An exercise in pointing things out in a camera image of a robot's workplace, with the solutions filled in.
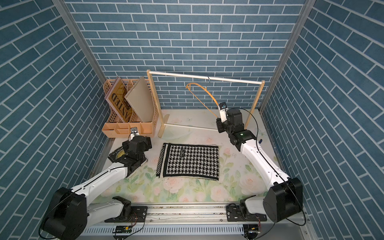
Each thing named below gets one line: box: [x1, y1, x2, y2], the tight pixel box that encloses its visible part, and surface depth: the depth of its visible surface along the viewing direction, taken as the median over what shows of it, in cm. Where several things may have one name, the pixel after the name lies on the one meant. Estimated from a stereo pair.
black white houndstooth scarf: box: [156, 143, 220, 181], surface depth 92 cm
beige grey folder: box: [124, 76, 154, 123], surface depth 104 cm
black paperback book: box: [107, 147, 148, 169], surface depth 64 cm
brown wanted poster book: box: [104, 77, 133, 123], surface depth 98 cm
